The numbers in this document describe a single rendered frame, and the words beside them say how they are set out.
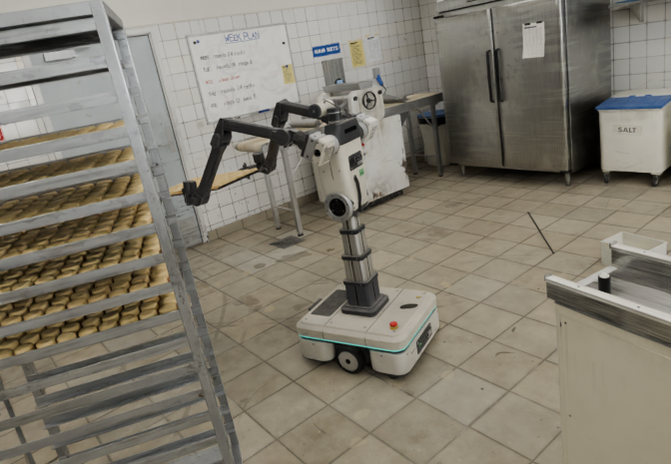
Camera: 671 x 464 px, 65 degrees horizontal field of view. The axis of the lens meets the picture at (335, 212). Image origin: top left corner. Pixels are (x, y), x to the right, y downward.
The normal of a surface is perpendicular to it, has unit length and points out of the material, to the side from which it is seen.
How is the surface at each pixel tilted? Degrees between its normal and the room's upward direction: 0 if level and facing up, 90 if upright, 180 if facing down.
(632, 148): 92
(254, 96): 90
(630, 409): 90
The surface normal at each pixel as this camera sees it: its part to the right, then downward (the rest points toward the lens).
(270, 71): 0.62, 0.13
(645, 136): -0.72, 0.35
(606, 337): -0.86, 0.29
